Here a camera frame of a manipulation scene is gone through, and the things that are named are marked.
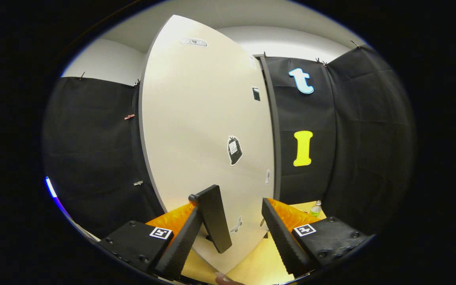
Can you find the beige shoe cabinet door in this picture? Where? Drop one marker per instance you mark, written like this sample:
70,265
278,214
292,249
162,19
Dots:
196,111

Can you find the red clip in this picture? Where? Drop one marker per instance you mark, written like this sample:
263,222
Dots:
129,116

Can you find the white clip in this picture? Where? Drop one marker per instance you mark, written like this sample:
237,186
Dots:
138,183

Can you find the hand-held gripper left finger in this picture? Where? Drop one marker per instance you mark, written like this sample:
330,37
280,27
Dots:
182,245

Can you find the green plastic bottle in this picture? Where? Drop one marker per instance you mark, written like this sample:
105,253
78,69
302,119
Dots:
315,209

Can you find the black backdrop cloth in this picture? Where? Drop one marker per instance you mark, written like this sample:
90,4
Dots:
93,150

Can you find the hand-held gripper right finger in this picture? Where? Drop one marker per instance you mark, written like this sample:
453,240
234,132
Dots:
281,237

